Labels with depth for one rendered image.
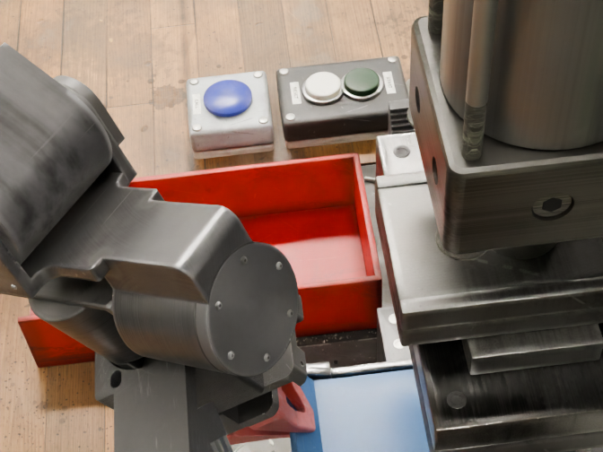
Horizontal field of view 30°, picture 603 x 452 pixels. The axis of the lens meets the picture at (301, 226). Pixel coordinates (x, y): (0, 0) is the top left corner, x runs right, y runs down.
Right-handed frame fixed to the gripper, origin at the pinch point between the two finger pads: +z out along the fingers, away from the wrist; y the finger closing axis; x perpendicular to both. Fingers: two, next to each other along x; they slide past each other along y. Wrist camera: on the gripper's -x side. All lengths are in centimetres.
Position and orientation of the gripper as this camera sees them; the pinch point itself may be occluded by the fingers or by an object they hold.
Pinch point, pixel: (301, 418)
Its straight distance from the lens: 66.4
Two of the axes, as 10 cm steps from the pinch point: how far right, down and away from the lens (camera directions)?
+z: 5.4, 4.8, 6.9
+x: -1.1, -7.8, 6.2
